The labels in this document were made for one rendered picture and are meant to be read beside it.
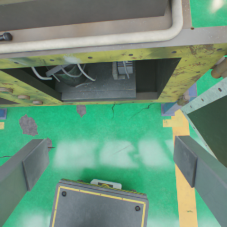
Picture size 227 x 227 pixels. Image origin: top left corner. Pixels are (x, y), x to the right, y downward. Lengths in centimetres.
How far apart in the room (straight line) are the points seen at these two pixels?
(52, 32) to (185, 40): 31
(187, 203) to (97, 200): 79
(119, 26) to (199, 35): 18
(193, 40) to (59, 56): 31
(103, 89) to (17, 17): 52
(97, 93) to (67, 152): 96
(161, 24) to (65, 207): 132
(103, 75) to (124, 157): 91
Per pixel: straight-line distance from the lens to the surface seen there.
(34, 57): 48
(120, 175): 162
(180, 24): 42
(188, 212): 175
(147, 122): 159
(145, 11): 43
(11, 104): 113
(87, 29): 45
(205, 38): 44
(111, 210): 136
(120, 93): 85
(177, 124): 163
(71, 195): 141
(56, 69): 78
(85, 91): 89
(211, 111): 70
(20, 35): 52
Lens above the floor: 158
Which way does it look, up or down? 79 degrees down
